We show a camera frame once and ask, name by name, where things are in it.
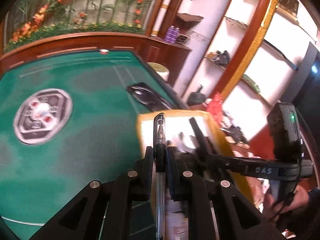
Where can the person right hand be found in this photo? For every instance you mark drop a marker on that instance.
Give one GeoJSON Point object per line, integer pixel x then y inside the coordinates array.
{"type": "Point", "coordinates": [272, 210]}

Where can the purple bottles pack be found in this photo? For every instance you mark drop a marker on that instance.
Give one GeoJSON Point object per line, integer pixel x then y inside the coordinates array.
{"type": "Point", "coordinates": [172, 34]}

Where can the white tray with yellow rim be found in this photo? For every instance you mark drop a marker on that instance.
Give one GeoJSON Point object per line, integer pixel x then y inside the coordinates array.
{"type": "Point", "coordinates": [178, 130]}

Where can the transparent black ballpoint pen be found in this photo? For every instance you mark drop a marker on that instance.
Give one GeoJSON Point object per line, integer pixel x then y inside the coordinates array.
{"type": "Point", "coordinates": [159, 154]}

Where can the artificial flower display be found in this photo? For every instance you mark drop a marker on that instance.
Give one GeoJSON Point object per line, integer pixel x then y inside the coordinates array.
{"type": "Point", "coordinates": [32, 20]}

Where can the small red white chip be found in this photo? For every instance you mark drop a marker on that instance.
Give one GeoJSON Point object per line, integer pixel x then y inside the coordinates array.
{"type": "Point", "coordinates": [104, 51]}

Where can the black camera box green light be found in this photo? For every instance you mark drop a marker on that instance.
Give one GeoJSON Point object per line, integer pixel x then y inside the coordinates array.
{"type": "Point", "coordinates": [285, 132]}

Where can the round mahjong table control panel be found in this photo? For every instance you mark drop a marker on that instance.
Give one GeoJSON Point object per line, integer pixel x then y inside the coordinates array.
{"type": "Point", "coordinates": [42, 115]}

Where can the white cylindrical bin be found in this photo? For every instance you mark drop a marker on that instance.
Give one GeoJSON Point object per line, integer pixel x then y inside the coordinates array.
{"type": "Point", "coordinates": [161, 70]}

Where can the white cylindrical bottle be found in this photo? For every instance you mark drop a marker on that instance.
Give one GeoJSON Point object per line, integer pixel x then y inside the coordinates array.
{"type": "Point", "coordinates": [176, 223]}

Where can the red plastic bag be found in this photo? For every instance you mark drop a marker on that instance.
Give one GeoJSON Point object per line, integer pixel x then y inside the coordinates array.
{"type": "Point", "coordinates": [215, 108]}

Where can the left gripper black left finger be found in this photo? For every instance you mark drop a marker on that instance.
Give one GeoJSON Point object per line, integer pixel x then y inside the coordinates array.
{"type": "Point", "coordinates": [143, 181]}

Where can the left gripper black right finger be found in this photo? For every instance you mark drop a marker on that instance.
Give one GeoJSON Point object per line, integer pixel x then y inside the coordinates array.
{"type": "Point", "coordinates": [181, 182]}

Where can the black dustpan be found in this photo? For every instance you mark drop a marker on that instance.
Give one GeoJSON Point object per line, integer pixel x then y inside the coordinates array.
{"type": "Point", "coordinates": [196, 98]}

